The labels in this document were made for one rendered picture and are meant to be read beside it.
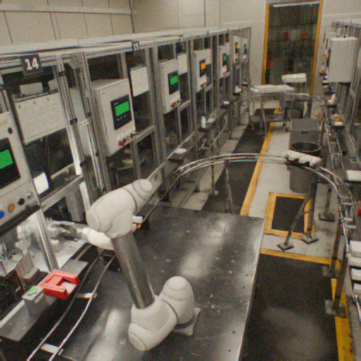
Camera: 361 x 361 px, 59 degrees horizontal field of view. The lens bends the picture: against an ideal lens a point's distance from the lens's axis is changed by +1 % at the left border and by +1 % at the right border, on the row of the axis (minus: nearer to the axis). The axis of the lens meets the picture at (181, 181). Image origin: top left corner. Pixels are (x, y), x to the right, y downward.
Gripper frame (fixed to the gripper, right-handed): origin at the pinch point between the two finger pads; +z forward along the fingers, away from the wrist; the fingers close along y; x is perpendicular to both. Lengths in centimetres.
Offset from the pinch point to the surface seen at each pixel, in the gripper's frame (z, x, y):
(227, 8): 71, -826, 145
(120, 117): -15, -67, 54
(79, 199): 3.7, -29.3, 4.4
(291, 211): -141, -226, -99
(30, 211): -17.2, 29.4, 33.7
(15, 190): -13, 31, 45
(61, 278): -24.2, 28.6, -7.8
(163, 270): -62, -19, -34
